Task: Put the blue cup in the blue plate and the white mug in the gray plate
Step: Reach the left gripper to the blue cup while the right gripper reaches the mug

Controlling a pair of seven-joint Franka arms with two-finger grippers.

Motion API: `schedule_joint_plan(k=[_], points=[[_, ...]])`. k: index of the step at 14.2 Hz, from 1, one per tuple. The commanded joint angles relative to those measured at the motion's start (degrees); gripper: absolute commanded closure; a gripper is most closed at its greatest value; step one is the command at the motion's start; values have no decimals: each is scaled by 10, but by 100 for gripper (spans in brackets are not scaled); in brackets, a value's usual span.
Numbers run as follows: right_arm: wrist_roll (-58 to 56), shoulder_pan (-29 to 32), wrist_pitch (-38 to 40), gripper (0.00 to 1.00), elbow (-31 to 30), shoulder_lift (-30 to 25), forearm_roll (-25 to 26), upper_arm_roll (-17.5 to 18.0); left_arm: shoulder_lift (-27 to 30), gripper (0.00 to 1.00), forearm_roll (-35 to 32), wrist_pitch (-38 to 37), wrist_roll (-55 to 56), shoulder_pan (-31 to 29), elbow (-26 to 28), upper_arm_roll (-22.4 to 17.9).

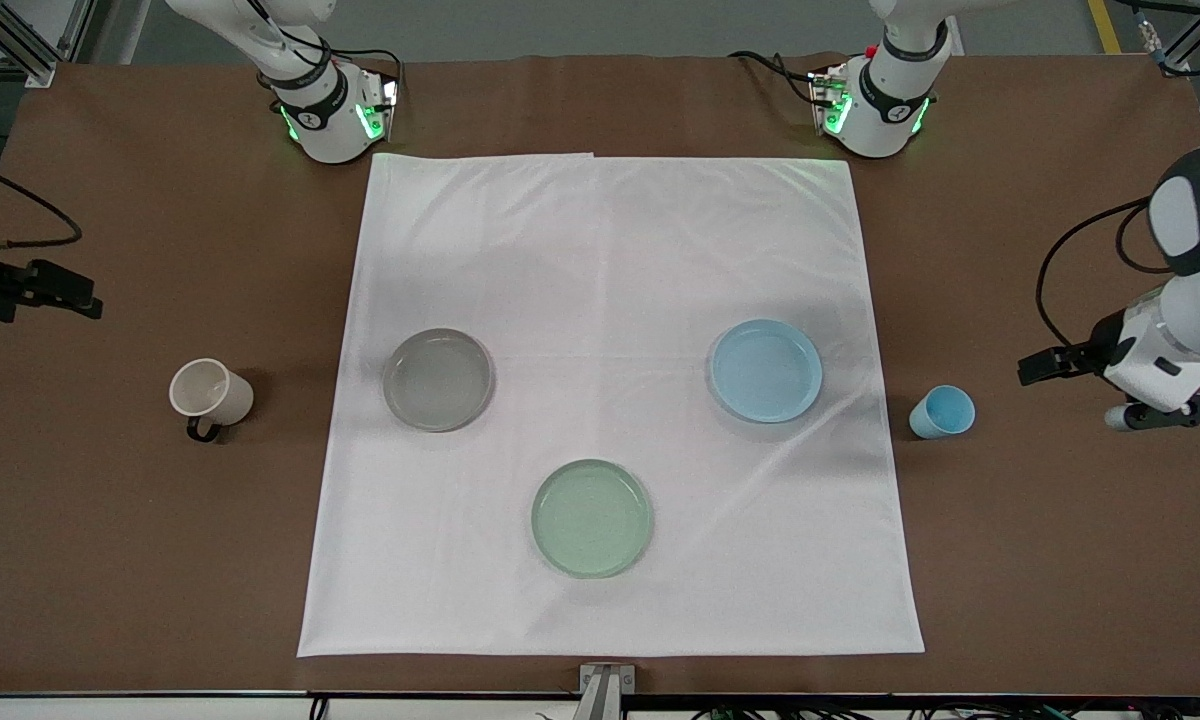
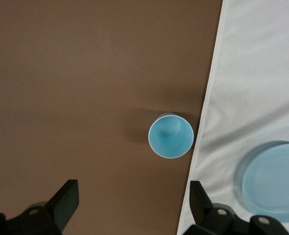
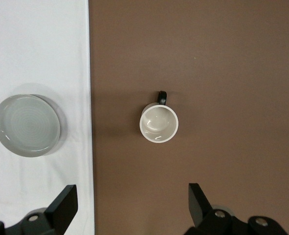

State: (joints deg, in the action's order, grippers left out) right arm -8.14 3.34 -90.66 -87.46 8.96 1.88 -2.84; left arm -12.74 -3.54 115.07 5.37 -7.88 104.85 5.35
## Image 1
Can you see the blue cup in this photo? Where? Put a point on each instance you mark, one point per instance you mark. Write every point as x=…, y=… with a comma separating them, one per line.
x=942, y=412

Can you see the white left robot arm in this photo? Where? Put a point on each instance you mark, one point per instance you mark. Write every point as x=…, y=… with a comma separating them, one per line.
x=890, y=110

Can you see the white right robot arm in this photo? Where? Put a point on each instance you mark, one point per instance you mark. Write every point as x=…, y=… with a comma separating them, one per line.
x=325, y=120

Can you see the blue plate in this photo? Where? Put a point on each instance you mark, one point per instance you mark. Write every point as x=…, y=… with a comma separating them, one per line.
x=766, y=371

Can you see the gray plate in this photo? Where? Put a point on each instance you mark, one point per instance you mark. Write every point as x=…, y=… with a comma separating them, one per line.
x=438, y=380

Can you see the green plate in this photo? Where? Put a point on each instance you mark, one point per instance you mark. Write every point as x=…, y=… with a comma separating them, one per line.
x=592, y=518

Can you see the brown table cover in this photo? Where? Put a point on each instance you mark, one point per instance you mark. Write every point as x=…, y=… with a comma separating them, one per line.
x=140, y=560

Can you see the white cloth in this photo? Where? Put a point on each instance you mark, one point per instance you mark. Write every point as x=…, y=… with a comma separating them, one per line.
x=600, y=250

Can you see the aluminium frame profile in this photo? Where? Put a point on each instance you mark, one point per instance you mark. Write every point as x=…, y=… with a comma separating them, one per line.
x=1195, y=40
x=35, y=60

